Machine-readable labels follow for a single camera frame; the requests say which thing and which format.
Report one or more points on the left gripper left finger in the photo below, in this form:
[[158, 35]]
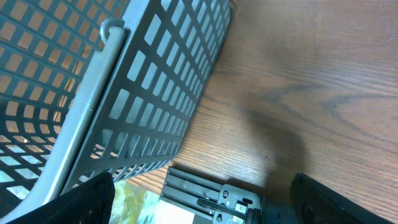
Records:
[[90, 202]]

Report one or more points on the grey plastic mesh basket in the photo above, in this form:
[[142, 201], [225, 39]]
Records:
[[98, 86]]

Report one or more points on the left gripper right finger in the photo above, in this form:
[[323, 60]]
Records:
[[315, 203]]

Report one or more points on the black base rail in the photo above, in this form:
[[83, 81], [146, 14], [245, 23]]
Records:
[[211, 202]]

